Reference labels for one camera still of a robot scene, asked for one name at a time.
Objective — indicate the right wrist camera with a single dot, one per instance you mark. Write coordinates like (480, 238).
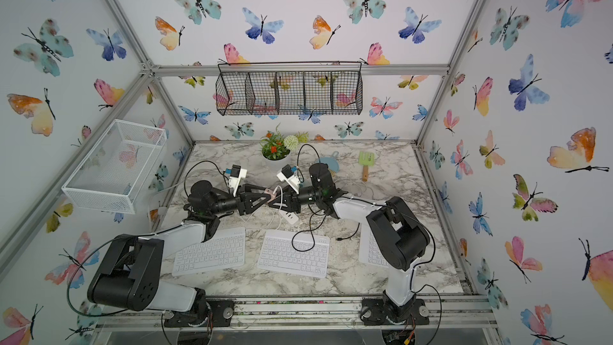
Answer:
(288, 175)

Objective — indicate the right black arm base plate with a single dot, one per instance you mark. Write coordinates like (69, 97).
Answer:
(380, 312)

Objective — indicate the white mesh wall basket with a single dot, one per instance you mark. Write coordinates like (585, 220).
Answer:
(116, 168)

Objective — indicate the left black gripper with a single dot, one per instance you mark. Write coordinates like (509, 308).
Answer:
(244, 199)

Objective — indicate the black wire wall basket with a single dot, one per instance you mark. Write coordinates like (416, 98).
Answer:
(289, 88)

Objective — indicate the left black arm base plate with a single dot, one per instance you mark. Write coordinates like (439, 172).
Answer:
(210, 314)

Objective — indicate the white power strip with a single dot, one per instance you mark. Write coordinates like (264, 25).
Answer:
(290, 217)

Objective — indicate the white potted flower plant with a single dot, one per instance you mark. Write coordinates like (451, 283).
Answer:
(276, 147)

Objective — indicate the white wireless keyboard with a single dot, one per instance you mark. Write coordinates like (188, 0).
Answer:
(295, 253)
(369, 252)
(225, 250)

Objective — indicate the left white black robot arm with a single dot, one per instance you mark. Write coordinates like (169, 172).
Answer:
(129, 276)

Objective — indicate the pink plug adapter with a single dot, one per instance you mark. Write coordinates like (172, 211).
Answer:
(272, 196)

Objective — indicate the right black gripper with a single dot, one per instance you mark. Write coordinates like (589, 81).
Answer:
(292, 200)

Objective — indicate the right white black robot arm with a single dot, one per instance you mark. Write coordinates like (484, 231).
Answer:
(401, 238)

